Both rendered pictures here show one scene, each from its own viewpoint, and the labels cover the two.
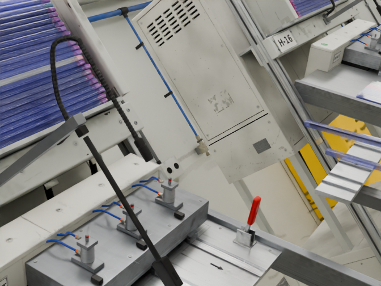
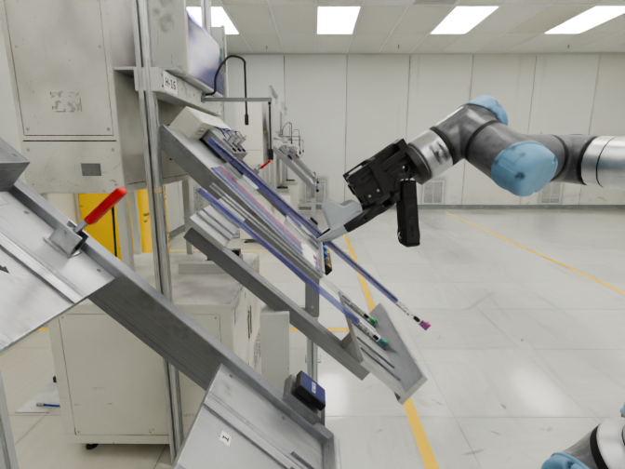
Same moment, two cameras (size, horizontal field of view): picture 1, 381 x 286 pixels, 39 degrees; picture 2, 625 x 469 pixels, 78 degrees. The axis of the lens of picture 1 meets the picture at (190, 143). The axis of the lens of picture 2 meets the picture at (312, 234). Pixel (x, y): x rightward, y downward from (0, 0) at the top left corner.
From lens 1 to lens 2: 51 cm
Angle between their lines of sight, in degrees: 42
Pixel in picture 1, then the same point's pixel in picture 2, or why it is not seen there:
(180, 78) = (24, 49)
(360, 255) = not seen: hidden behind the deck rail
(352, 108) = (204, 176)
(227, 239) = (33, 231)
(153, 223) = not seen: outside the picture
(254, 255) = (73, 269)
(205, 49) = (76, 38)
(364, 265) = not seen: hidden behind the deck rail
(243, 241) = (62, 244)
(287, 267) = (112, 301)
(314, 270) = (152, 315)
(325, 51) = (195, 119)
